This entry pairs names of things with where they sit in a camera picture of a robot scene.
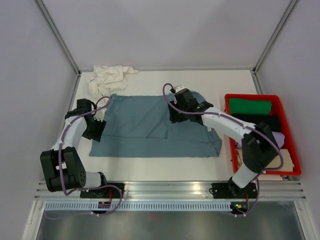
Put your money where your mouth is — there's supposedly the blue-grey t-shirt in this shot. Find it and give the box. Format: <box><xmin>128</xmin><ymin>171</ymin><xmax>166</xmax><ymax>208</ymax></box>
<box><xmin>89</xmin><ymin>94</ymin><xmax>222</xmax><ymax>158</ymax></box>

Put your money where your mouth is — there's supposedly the cream white t-shirt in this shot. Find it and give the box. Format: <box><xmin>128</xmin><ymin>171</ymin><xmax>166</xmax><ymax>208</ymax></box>
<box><xmin>87</xmin><ymin>65</ymin><xmax>139</xmax><ymax>99</ymax></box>

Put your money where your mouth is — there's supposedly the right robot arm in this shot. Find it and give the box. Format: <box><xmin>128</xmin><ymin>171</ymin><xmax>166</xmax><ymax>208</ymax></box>
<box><xmin>167</xmin><ymin>86</ymin><xmax>281</xmax><ymax>198</ymax></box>

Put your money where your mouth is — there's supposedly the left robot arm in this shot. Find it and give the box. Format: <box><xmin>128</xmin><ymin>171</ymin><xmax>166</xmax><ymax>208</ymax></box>
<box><xmin>40</xmin><ymin>96</ymin><xmax>110</xmax><ymax>198</ymax></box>

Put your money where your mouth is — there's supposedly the rolled green t-shirt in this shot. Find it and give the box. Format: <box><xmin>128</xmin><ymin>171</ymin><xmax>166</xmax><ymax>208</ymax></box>
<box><xmin>228</xmin><ymin>98</ymin><xmax>272</xmax><ymax>115</ymax></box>

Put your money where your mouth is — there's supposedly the rolled black t-shirt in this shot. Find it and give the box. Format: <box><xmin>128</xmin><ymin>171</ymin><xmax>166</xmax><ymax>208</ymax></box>
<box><xmin>232</xmin><ymin>113</ymin><xmax>282</xmax><ymax>132</ymax></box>

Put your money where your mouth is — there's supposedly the red plastic bin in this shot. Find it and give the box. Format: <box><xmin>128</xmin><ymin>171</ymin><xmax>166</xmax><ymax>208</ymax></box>
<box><xmin>224</xmin><ymin>93</ymin><xmax>302</xmax><ymax>177</ymax></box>

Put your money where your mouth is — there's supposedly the rolled lavender t-shirt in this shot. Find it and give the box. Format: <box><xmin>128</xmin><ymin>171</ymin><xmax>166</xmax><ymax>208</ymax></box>
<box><xmin>235</xmin><ymin>131</ymin><xmax>285</xmax><ymax>149</ymax></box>

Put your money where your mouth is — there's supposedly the rolled beige t-shirt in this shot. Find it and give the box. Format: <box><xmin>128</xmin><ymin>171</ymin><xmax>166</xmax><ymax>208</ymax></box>
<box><xmin>235</xmin><ymin>148</ymin><xmax>295</xmax><ymax>172</ymax></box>

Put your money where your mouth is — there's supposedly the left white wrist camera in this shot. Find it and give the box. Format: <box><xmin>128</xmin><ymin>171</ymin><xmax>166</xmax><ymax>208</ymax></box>
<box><xmin>93</xmin><ymin>109</ymin><xmax>106</xmax><ymax>122</ymax></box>

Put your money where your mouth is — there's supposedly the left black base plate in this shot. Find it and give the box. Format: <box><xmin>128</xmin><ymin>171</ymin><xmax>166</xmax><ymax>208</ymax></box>
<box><xmin>80</xmin><ymin>187</ymin><xmax>121</xmax><ymax>200</ymax></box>

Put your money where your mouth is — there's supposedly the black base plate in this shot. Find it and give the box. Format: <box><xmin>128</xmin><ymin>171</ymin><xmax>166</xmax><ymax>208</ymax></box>
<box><xmin>208</xmin><ymin>182</ymin><xmax>258</xmax><ymax>200</ymax></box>
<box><xmin>80</xmin><ymin>187</ymin><xmax>121</xmax><ymax>200</ymax></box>

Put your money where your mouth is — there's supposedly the light blue cable duct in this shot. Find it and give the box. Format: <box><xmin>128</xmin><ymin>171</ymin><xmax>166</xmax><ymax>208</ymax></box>
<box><xmin>44</xmin><ymin>200</ymin><xmax>232</xmax><ymax>212</ymax></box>

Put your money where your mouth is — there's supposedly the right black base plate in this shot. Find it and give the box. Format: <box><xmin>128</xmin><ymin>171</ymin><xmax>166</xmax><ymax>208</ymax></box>
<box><xmin>208</xmin><ymin>182</ymin><xmax>258</xmax><ymax>200</ymax></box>

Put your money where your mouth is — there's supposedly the left aluminium frame post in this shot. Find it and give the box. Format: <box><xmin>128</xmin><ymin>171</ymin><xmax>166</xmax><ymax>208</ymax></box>
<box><xmin>33</xmin><ymin>0</ymin><xmax>81</xmax><ymax>76</ymax></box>

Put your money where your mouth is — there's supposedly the aluminium frame post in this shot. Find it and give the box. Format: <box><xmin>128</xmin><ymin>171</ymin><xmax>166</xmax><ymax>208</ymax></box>
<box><xmin>33</xmin><ymin>0</ymin><xmax>81</xmax><ymax>76</ymax></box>
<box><xmin>252</xmin><ymin>0</ymin><xmax>300</xmax><ymax>75</ymax></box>

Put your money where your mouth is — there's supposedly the aluminium front rail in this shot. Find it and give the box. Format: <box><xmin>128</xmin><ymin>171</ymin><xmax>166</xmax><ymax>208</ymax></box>
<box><xmin>32</xmin><ymin>180</ymin><xmax>306</xmax><ymax>201</ymax></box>

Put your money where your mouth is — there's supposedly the right aluminium frame post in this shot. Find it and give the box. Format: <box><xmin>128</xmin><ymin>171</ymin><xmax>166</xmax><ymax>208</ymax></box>
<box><xmin>252</xmin><ymin>0</ymin><xmax>300</xmax><ymax>75</ymax></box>

